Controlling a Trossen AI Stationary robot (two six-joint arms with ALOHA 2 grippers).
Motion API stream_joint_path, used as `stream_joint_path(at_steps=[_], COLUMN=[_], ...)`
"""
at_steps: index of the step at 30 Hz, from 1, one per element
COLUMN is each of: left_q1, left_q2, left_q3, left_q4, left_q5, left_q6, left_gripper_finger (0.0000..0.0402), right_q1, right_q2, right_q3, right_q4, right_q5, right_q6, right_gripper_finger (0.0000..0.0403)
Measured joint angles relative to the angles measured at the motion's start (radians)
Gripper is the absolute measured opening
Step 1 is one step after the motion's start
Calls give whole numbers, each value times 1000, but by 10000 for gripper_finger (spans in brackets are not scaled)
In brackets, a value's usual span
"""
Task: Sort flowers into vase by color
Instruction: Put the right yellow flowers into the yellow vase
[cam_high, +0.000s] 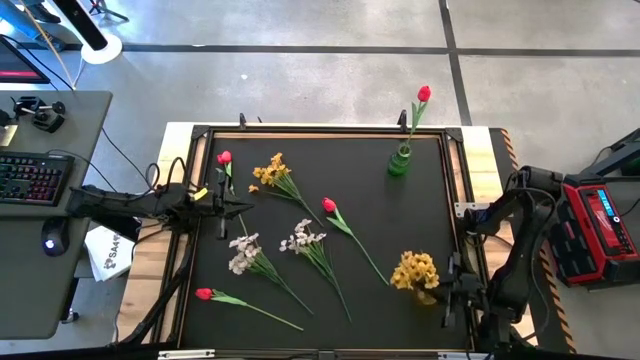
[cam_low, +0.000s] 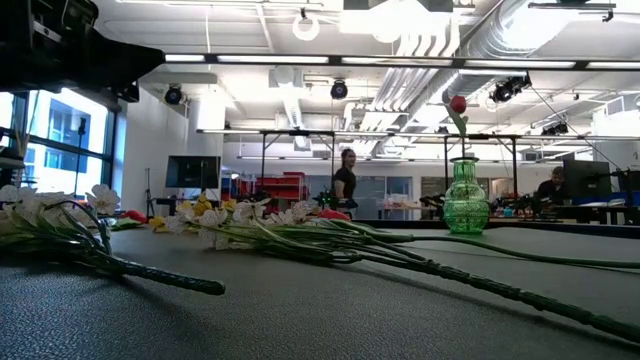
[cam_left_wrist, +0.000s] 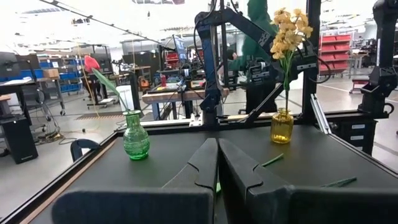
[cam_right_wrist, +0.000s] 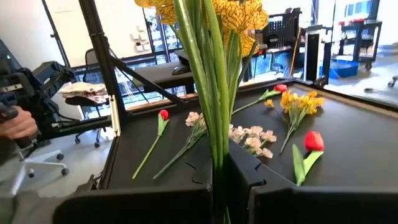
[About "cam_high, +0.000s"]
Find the white round stand base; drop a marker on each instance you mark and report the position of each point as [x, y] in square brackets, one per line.
[107, 52]

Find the black desk monitor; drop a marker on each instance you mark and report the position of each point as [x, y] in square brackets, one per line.
[17, 65]

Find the wooden table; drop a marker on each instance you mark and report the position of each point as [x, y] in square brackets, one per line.
[142, 280]

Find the red tool box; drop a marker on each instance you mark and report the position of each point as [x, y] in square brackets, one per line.
[585, 235]

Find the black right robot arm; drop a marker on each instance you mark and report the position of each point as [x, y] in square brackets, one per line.
[522, 225]

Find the black table border frame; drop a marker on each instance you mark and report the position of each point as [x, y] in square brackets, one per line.
[300, 130]

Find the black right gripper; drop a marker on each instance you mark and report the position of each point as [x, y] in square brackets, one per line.
[470, 292]

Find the green glass vase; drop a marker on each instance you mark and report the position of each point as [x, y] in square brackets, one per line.
[398, 165]

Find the black computer mouse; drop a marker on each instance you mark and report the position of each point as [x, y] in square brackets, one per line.
[55, 235]

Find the silver mounting plate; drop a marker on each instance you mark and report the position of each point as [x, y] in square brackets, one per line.
[462, 207]

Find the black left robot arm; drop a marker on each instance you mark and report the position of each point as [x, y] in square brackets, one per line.
[115, 205]

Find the black rig support frame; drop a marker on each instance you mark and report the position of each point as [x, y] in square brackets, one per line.
[159, 292]

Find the black stand pole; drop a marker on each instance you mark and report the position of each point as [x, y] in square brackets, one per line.
[80, 22]

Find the white artificial blossom bunch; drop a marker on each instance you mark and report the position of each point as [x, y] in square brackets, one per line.
[302, 237]
[242, 255]

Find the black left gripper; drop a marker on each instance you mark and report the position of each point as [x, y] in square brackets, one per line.
[210, 207]

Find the white printed bag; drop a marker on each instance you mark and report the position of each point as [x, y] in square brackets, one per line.
[107, 255]

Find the yellow ribbed glass vase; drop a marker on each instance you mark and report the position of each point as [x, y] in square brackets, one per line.
[425, 299]

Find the black frame clamp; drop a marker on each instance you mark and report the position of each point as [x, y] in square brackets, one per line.
[242, 121]
[402, 121]

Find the backlit black keyboard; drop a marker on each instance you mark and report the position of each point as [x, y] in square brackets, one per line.
[30, 177]

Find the grey desk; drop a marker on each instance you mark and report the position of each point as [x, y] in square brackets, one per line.
[30, 280]

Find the yellow artificial daffodil bunch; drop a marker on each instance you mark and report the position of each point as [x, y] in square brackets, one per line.
[414, 270]
[272, 172]

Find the black clamp mount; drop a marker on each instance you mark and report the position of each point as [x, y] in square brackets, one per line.
[50, 120]

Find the red artificial tulip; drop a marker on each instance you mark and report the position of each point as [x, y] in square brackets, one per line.
[203, 293]
[225, 157]
[328, 204]
[424, 93]

